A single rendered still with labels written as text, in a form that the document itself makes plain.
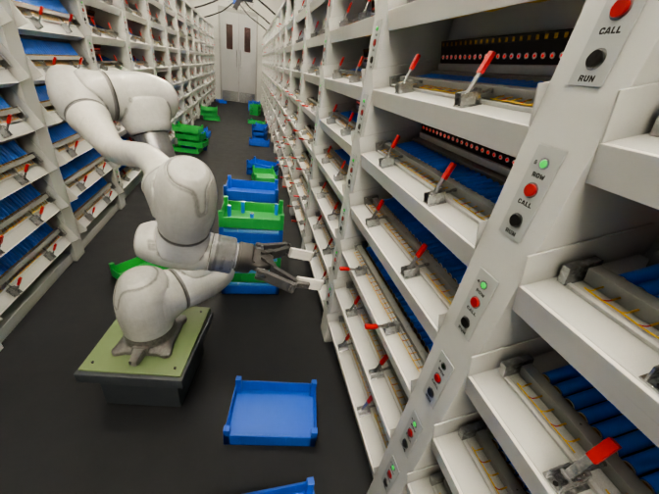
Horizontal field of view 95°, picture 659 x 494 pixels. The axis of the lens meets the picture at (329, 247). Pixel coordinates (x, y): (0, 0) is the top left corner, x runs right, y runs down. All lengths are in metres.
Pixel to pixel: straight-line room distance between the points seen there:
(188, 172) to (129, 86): 0.57
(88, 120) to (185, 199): 0.48
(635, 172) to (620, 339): 0.17
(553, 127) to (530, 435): 0.41
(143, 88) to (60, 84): 0.19
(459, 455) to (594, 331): 0.38
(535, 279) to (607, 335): 0.10
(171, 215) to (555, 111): 0.59
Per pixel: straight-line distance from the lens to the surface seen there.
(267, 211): 1.67
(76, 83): 1.10
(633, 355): 0.45
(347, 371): 1.24
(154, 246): 0.73
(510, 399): 0.59
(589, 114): 0.45
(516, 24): 0.90
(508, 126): 0.53
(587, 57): 0.47
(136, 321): 1.11
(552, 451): 0.57
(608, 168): 0.43
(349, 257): 1.14
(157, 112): 1.13
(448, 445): 0.73
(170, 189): 0.59
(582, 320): 0.47
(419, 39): 1.07
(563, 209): 0.45
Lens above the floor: 1.09
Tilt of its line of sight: 30 degrees down
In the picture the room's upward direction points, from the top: 9 degrees clockwise
